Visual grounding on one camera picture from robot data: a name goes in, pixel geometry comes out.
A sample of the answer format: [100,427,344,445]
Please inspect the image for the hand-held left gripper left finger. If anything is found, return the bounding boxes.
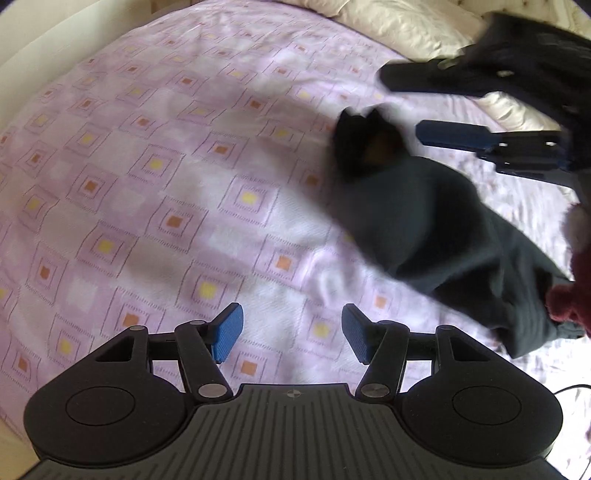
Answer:
[95,302,245,400]

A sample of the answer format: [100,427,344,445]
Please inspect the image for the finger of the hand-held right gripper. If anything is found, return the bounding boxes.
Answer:
[414,119,575,177]
[379,59,490,99]

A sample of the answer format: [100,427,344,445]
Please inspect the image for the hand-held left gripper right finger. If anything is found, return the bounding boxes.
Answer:
[341,303,491,400]

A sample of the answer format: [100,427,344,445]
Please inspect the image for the black pants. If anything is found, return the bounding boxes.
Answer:
[330,107,587,360]

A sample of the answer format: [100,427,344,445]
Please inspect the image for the cream pillow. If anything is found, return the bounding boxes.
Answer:
[288,0,561,132]

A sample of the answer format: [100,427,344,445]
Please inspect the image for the purple patterned bed sheet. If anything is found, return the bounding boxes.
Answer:
[0,0,591,467]

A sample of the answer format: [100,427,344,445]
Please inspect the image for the red and white plush toy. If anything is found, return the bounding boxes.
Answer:
[546,201,591,337]

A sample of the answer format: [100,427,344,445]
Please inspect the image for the cream bed frame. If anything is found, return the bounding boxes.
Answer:
[0,0,112,132]

